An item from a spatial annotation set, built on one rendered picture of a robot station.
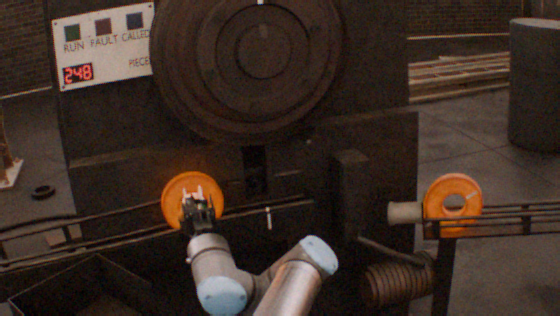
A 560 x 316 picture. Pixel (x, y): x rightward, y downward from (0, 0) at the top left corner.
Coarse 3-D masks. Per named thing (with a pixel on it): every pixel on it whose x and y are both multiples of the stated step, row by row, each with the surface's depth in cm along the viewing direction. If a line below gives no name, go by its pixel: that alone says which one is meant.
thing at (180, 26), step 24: (192, 0) 113; (216, 0) 113; (312, 0) 118; (192, 24) 113; (336, 24) 124; (168, 48) 115; (192, 48) 115; (336, 48) 126; (168, 72) 117; (192, 72) 116; (192, 96) 120; (312, 96) 128; (216, 120) 124; (240, 120) 123; (264, 120) 125; (288, 120) 129
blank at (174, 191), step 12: (180, 180) 130; (192, 180) 131; (204, 180) 132; (168, 192) 130; (180, 192) 131; (192, 192) 132; (204, 192) 133; (216, 192) 134; (168, 204) 131; (180, 204) 132; (216, 204) 135; (168, 216) 132
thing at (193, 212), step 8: (192, 200) 122; (200, 200) 125; (184, 208) 122; (192, 208) 120; (200, 208) 121; (208, 208) 120; (184, 216) 119; (192, 216) 120; (200, 216) 118; (208, 216) 118; (184, 224) 124; (192, 224) 121; (200, 224) 119; (208, 224) 116; (192, 232) 122; (200, 232) 115; (208, 232) 117
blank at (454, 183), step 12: (444, 180) 130; (456, 180) 129; (468, 180) 128; (432, 192) 132; (444, 192) 131; (456, 192) 130; (468, 192) 129; (480, 192) 128; (432, 204) 133; (468, 204) 130; (480, 204) 129; (432, 216) 134; (444, 216) 133; (456, 216) 133; (456, 228) 133
